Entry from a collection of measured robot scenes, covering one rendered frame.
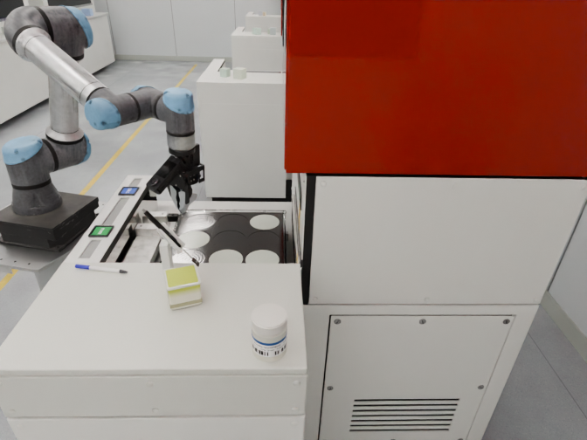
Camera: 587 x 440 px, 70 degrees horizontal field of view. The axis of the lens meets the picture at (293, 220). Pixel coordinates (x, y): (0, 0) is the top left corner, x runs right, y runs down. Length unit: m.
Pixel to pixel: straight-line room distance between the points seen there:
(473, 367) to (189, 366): 0.96
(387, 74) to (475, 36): 0.18
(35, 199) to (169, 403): 0.92
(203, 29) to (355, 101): 8.31
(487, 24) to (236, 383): 0.87
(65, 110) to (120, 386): 0.94
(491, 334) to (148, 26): 8.72
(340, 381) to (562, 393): 1.25
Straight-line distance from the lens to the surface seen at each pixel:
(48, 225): 1.55
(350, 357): 1.39
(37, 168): 1.60
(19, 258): 1.60
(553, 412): 2.32
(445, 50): 0.97
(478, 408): 1.72
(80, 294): 1.12
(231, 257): 1.26
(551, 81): 1.09
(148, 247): 1.39
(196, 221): 1.45
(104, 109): 1.12
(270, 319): 0.82
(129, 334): 0.98
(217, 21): 9.13
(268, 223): 1.42
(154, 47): 9.45
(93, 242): 1.32
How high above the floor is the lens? 1.63
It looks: 31 degrees down
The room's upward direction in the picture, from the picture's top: 2 degrees clockwise
